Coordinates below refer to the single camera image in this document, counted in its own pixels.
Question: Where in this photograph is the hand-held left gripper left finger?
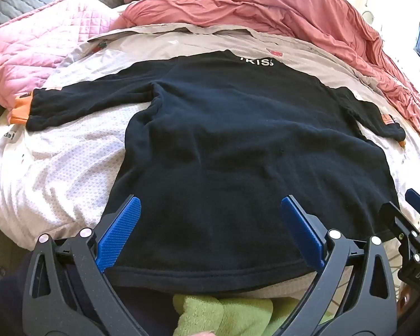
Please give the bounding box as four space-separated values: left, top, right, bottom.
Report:
22 196 151 336

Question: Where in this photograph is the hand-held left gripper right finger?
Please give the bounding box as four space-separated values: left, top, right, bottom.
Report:
281 195 398 336

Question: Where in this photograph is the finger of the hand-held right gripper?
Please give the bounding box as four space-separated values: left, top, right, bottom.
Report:
379 202 420 253
405 188 420 232

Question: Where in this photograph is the black sweater with orange cuffs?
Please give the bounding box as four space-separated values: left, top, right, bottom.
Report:
8 51 408 293

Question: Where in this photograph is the green towel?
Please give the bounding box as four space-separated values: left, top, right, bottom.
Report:
172 292 323 336

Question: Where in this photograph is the pink quilted pillow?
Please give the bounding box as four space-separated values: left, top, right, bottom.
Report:
0 0 123 109

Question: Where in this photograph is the beige printed blanket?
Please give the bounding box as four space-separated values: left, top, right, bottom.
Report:
87 24 420 197

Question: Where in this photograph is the salmon pink duvet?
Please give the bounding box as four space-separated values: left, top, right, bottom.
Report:
121 0 420 151

